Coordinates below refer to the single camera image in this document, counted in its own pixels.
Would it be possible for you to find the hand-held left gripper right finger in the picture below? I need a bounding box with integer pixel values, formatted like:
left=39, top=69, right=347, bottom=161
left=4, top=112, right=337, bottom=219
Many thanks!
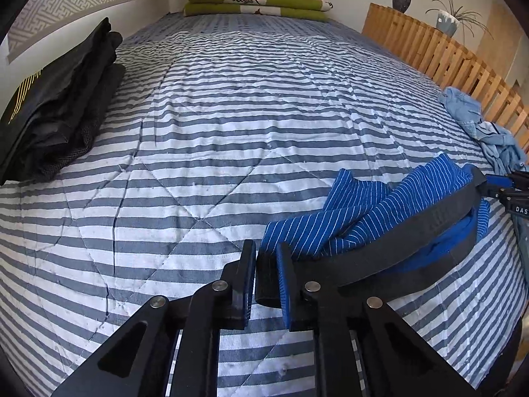
left=276, top=242, right=482, bottom=397

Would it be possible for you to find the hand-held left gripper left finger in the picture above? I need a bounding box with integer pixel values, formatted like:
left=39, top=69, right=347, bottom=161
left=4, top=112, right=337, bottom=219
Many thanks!
left=52, top=239, right=258, bottom=397

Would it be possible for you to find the light blue denim garment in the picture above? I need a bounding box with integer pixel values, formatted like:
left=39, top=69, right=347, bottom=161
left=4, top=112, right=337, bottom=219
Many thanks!
left=438, top=87, right=518, bottom=176

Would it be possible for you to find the yellow-green pillow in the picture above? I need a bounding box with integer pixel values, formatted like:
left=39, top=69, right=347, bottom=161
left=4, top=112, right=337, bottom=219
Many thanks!
left=183, top=3, right=331, bottom=22

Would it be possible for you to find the potted plant blue pot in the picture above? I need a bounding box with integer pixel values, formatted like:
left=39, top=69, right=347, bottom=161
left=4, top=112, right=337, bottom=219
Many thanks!
left=426, top=0, right=494, bottom=46

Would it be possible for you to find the blue white striped quilt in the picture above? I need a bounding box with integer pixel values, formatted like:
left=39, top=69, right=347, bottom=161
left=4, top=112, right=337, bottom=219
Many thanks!
left=0, top=10, right=529, bottom=397

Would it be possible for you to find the blue striped shorts black waistband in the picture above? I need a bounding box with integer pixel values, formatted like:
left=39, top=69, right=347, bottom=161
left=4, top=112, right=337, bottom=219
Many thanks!
left=254, top=153, right=492, bottom=309

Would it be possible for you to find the folded black clothes stack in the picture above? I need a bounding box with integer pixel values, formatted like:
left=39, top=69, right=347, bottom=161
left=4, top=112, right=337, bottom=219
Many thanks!
left=0, top=17, right=127, bottom=185

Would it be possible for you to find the wooden slatted bed rail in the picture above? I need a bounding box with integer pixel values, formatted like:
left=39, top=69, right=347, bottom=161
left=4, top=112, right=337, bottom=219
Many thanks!
left=361, top=3, right=529, bottom=154

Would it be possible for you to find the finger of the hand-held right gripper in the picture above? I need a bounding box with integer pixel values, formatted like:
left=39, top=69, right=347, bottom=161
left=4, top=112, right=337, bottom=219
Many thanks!
left=484, top=170, right=529, bottom=189
left=481, top=187, right=529, bottom=201

